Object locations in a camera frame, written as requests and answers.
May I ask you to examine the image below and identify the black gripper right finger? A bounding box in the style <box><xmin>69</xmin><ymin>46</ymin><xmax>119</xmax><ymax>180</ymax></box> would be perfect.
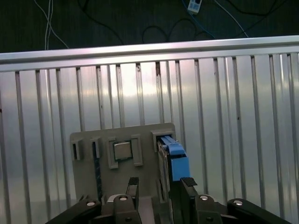
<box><xmin>172</xmin><ymin>176</ymin><xmax>292</xmax><ymax>224</ymax></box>

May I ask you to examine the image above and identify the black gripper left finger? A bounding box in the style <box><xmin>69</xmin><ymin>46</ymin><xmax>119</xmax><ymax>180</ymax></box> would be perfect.
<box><xmin>45</xmin><ymin>176</ymin><xmax>143</xmax><ymax>224</ymax></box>

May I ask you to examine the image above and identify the hard disk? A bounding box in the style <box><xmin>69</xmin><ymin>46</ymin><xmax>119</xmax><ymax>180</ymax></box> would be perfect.
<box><xmin>155</xmin><ymin>134</ymin><xmax>192</xmax><ymax>205</ymax></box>

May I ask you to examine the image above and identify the grey parts rack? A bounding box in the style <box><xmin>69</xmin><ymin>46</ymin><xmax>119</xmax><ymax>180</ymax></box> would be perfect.
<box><xmin>70</xmin><ymin>123</ymin><xmax>185</xmax><ymax>212</ymax></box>

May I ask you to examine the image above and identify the dark RAM stick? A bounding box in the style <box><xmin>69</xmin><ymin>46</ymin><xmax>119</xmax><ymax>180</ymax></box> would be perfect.
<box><xmin>93</xmin><ymin>141</ymin><xmax>103</xmax><ymax>202</ymax></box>

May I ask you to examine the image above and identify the silver CPU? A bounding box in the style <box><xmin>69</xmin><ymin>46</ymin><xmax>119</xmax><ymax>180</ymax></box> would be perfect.
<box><xmin>113</xmin><ymin>140</ymin><xmax>132</xmax><ymax>161</ymax></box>

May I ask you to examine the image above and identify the white adapter box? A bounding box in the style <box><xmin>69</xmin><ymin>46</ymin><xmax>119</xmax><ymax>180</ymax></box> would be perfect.
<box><xmin>187</xmin><ymin>0</ymin><xmax>203</xmax><ymax>15</ymax></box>

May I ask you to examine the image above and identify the blue floor cable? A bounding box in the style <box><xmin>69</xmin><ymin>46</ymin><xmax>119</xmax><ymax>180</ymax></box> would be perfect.
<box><xmin>186</xmin><ymin>11</ymin><xmax>216</xmax><ymax>40</ymax></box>

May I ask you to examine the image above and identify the black floor cable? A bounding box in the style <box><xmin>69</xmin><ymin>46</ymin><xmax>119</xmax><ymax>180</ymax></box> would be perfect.
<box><xmin>77</xmin><ymin>0</ymin><xmax>290</xmax><ymax>45</ymax></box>

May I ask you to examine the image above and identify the white floor cable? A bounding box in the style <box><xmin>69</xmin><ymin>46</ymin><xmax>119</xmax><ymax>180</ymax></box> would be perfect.
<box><xmin>214</xmin><ymin>0</ymin><xmax>250</xmax><ymax>38</ymax></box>
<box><xmin>34</xmin><ymin>0</ymin><xmax>70</xmax><ymax>50</ymax></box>

